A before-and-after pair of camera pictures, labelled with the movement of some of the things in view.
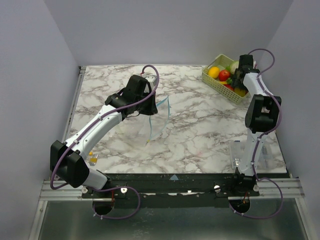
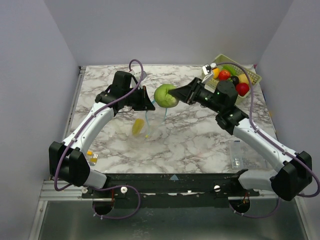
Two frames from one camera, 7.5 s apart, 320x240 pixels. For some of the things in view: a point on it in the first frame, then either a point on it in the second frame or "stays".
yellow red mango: x=241 y=93 to x=137 y=125
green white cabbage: x=234 y=65 to x=163 y=98
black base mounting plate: x=174 y=190 stays
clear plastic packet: x=265 y=159 stays
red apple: x=224 y=75 stays
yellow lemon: x=213 y=72 stays
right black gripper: x=236 y=75 to x=192 y=91
